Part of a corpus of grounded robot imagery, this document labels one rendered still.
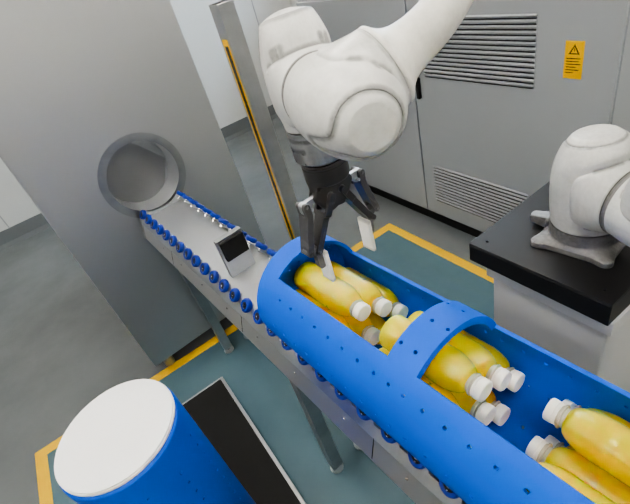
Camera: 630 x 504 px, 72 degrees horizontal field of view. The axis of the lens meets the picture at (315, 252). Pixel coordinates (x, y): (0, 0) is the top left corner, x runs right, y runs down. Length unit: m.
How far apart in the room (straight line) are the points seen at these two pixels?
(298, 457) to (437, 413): 1.45
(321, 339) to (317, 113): 0.52
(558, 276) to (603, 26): 1.17
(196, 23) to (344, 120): 5.12
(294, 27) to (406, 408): 0.58
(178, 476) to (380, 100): 0.93
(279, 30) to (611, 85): 1.65
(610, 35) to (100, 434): 2.05
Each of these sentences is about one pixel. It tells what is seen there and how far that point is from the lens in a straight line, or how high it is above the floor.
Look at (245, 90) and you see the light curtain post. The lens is 1.56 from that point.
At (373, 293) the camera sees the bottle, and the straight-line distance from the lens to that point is 0.97.
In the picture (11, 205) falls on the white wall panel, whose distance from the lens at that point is 5.46.
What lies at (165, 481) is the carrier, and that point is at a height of 0.96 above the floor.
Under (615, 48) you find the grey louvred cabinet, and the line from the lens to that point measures 2.06.
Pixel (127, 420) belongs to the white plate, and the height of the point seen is 1.04.
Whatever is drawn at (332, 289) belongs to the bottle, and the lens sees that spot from 0.93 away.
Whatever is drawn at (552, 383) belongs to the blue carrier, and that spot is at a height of 1.06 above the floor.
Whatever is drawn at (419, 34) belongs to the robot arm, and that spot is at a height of 1.69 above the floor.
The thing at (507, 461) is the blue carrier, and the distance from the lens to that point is 0.69.
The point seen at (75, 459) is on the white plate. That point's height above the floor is 1.04.
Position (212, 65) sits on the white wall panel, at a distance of 5.59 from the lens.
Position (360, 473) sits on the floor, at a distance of 2.03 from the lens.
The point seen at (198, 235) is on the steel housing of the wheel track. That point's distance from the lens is 1.87.
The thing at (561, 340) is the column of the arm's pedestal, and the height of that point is 0.85.
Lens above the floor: 1.81
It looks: 36 degrees down
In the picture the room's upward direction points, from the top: 18 degrees counter-clockwise
